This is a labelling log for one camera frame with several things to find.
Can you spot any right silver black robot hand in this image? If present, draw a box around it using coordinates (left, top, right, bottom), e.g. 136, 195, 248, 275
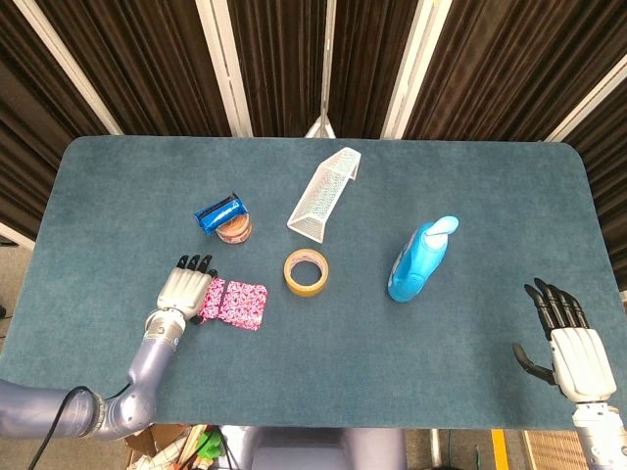
511, 277, 617, 404

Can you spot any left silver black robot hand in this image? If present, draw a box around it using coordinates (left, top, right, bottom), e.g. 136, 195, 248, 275
156, 253, 218, 326

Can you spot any clear jar of rubber bands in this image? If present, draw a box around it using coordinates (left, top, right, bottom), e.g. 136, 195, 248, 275
215, 212, 254, 245

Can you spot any blue foil snack packet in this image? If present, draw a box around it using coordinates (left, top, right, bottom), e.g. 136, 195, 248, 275
194, 193, 246, 239

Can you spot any yellowish packing tape roll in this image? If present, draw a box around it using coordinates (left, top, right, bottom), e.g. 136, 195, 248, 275
282, 248, 330, 297

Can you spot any green plastic object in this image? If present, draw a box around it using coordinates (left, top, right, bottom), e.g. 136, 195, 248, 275
197, 430, 222, 460

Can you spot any cardboard box with clutter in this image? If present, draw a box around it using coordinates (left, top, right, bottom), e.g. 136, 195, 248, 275
124, 423, 198, 470

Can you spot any teal table cloth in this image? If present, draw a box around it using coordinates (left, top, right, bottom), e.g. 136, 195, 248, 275
0, 135, 627, 433

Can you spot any blue pump detergent bottle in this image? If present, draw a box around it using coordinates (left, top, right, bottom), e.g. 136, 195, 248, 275
387, 214, 460, 303

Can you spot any purple-grey robot torso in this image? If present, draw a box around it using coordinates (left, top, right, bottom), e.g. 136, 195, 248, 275
219, 425, 409, 470

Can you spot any dark brown pleated curtain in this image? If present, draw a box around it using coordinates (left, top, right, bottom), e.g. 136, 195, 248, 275
0, 0, 627, 275

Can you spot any thin white pole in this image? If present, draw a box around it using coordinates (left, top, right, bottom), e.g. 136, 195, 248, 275
303, 0, 337, 139

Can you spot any white wire mesh rack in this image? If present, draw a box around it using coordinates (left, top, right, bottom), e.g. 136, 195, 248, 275
286, 147, 362, 245

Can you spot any black cable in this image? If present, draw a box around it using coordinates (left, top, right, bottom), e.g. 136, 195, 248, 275
26, 384, 133, 470

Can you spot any white frame post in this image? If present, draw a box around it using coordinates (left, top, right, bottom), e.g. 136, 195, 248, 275
194, 0, 255, 138
380, 0, 456, 140
542, 66, 627, 144
13, 0, 124, 137

